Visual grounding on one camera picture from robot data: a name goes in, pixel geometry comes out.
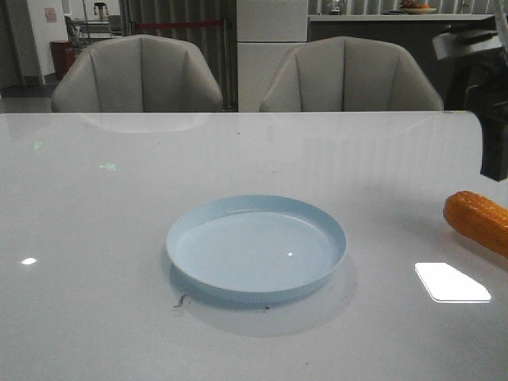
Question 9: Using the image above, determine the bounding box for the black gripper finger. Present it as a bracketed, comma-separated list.
[479, 117, 507, 182]

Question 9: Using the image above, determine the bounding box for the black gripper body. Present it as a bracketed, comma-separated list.
[465, 56, 507, 119]

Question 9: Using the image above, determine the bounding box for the orange corn cob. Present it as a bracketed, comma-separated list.
[443, 190, 507, 258]

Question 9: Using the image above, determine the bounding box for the light blue round plate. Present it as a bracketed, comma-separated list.
[166, 194, 348, 304]

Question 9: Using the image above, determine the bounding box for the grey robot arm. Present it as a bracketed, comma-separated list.
[433, 1, 507, 181]

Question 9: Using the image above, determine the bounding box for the grey counter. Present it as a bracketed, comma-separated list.
[307, 13, 491, 98]

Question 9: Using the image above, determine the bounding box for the fruit bowl on counter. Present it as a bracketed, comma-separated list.
[400, 0, 437, 15]

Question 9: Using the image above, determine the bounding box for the right grey upholstered chair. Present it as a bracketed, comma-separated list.
[260, 37, 444, 113]

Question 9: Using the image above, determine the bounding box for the grey upholstered chair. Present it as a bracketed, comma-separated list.
[260, 37, 444, 113]
[52, 34, 223, 113]

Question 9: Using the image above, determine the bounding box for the white cabinet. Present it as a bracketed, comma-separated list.
[237, 1, 308, 112]

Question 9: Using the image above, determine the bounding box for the left grey upholstered chair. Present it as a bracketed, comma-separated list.
[52, 34, 223, 113]

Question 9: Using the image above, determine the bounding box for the red barrier belt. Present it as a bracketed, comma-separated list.
[133, 20, 224, 30]

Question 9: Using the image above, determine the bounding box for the red trash bin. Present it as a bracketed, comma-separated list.
[50, 40, 75, 80]

